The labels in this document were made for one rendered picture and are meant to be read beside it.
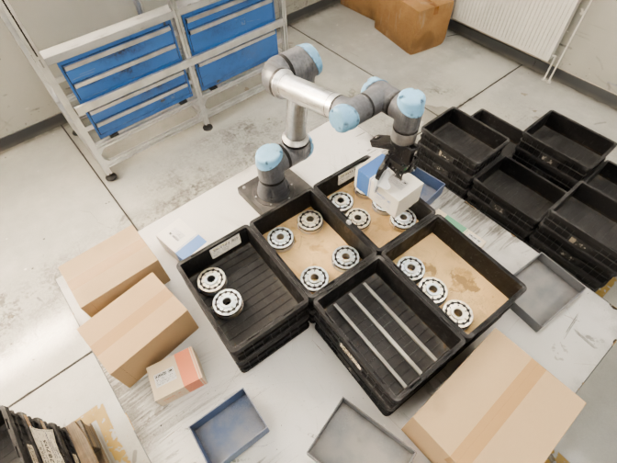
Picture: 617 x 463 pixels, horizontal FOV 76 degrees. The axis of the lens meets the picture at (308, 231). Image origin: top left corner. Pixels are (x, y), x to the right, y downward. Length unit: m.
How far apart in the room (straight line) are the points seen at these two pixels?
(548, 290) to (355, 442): 0.94
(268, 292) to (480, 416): 0.76
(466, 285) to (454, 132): 1.29
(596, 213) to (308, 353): 1.67
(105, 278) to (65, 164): 2.04
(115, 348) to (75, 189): 2.01
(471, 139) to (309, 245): 1.41
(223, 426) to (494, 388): 0.85
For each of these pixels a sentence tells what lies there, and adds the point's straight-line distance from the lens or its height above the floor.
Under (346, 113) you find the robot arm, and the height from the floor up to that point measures 1.44.
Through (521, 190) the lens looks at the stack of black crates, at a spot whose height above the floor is 0.38.
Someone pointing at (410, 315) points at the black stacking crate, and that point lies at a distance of 1.45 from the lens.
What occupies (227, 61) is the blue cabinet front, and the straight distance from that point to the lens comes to 3.27.
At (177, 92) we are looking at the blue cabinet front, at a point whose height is 0.40.
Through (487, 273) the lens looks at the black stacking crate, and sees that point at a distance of 1.57.
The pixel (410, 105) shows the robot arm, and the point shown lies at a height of 1.45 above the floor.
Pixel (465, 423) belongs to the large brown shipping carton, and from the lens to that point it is 1.30.
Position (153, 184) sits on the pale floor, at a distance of 3.11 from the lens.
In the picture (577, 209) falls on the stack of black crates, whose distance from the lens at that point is 2.47.
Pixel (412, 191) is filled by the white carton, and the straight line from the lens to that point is 1.35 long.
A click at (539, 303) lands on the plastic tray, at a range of 1.78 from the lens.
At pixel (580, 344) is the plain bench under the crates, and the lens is 1.78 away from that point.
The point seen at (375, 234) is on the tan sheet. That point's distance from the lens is 1.59.
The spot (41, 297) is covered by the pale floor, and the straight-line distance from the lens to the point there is 2.88.
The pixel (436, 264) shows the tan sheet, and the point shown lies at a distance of 1.57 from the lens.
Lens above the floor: 2.12
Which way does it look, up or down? 54 degrees down
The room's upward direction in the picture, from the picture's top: 2 degrees counter-clockwise
